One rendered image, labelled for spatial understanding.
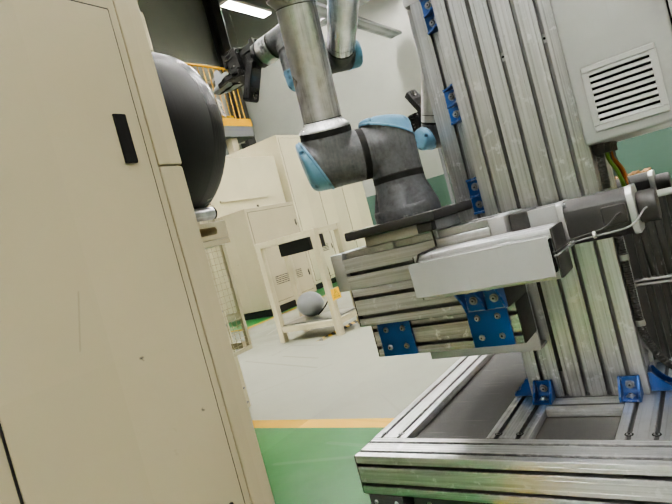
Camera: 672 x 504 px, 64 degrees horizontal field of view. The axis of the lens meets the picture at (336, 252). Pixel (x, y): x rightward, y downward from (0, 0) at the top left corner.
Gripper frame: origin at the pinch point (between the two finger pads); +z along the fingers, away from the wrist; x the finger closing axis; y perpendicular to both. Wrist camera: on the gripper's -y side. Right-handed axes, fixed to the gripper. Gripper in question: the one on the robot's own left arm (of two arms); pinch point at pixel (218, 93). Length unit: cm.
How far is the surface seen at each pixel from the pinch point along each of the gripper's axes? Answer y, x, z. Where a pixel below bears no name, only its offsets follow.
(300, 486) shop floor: -121, 7, 19
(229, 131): 240, -635, 506
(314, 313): -88, -205, 149
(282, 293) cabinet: -66, -362, 301
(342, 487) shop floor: -123, 6, 4
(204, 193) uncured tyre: -24.4, -1.4, 21.1
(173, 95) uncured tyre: 2.4, 10.8, 7.4
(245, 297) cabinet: -55, -339, 336
